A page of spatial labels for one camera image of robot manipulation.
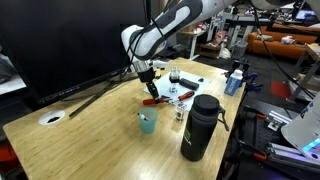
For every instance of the black remote control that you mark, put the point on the black remote control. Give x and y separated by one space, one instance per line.
188 84

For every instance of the orange sofa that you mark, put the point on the orange sofa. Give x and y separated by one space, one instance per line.
276 46

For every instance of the laptop screen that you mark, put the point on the laptop screen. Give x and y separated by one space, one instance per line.
306 14

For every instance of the black water bottle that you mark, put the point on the black water bottle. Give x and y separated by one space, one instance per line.
198 133

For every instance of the black monitor stand legs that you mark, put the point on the black monitor stand legs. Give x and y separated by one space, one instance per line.
96 96

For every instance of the white paper mat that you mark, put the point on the white paper mat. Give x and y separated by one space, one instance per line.
203 87

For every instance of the silver metal bracket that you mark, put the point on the silver metal bracket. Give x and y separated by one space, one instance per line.
276 121

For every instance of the tall clear glass shaker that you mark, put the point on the tall clear glass shaker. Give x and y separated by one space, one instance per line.
174 76

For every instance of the black clamp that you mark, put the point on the black clamp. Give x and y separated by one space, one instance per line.
240 65

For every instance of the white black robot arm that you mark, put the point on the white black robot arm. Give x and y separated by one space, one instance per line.
156 30

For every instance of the large black monitor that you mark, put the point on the large black monitor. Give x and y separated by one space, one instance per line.
66 43

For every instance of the white black marker pen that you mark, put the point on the white black marker pen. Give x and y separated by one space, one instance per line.
142 117

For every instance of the blue white carton bottle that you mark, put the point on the blue white carton bottle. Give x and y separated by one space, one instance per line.
233 83

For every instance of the white device with light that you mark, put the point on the white device with light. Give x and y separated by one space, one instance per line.
301 133

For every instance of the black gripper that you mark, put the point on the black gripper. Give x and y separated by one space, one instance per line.
146 74

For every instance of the small clear glass jar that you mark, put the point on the small clear glass jar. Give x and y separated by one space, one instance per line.
180 112

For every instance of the teal plastic cup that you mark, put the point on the teal plastic cup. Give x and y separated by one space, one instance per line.
148 125

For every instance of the tiny black object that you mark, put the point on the tiny black object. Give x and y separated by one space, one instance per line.
200 80

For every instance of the blue clamp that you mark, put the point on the blue clamp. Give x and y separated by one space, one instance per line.
252 85

